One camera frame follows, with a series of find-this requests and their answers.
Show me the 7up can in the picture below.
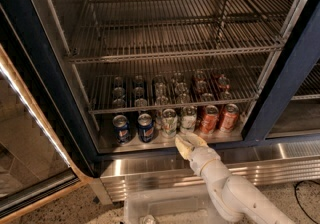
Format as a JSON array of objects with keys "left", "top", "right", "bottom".
[
  {"left": 162, "top": 109, "right": 178, "bottom": 138},
  {"left": 180, "top": 106, "right": 197, "bottom": 134}
]

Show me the black floor cable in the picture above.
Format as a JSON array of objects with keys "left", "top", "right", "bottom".
[{"left": 293, "top": 179, "right": 320, "bottom": 224}]

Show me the pepsi can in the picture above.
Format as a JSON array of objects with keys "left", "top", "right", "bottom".
[
  {"left": 138, "top": 113, "right": 154, "bottom": 143},
  {"left": 112, "top": 115, "right": 131, "bottom": 144}
]

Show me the steel fridge base grille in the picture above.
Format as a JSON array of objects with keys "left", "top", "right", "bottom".
[{"left": 90, "top": 140, "right": 320, "bottom": 205}]

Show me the glass fridge door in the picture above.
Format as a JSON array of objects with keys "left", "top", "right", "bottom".
[{"left": 0, "top": 10, "right": 91, "bottom": 224}]

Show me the front right Pepsi can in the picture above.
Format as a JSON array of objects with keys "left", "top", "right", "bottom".
[{"left": 138, "top": 113, "right": 154, "bottom": 143}]

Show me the lower wire fridge shelf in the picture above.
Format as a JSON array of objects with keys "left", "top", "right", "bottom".
[{"left": 89, "top": 53, "right": 268, "bottom": 115}]

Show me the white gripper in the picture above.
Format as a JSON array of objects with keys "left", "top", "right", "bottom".
[{"left": 175, "top": 133, "right": 220, "bottom": 176}]

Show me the clear plastic bin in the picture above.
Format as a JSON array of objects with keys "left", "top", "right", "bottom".
[{"left": 124, "top": 185, "right": 231, "bottom": 224}]

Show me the front right orange soda can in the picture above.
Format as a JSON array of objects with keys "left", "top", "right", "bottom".
[{"left": 219, "top": 104, "right": 239, "bottom": 132}]

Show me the front left orange soda can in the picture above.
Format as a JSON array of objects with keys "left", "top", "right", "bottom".
[{"left": 200, "top": 105, "right": 219, "bottom": 134}]

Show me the orange soda can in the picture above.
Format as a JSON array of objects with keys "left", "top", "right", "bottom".
[
  {"left": 200, "top": 105, "right": 219, "bottom": 134},
  {"left": 219, "top": 104, "right": 239, "bottom": 132}
]

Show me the wire fridge shelf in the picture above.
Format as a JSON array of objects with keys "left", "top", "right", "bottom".
[
  {"left": 89, "top": 53, "right": 268, "bottom": 115},
  {"left": 68, "top": 0, "right": 294, "bottom": 64}
]

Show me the blue fridge centre post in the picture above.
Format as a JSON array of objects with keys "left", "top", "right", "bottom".
[{"left": 242, "top": 0, "right": 320, "bottom": 141}]

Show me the upper wire fridge shelf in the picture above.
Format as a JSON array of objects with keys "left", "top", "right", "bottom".
[{"left": 68, "top": 0, "right": 294, "bottom": 64}]

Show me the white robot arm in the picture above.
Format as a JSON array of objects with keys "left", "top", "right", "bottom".
[{"left": 175, "top": 133, "right": 295, "bottom": 224}]

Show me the front left Pepsi can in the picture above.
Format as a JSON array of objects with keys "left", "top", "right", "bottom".
[{"left": 112, "top": 115, "right": 131, "bottom": 144}]

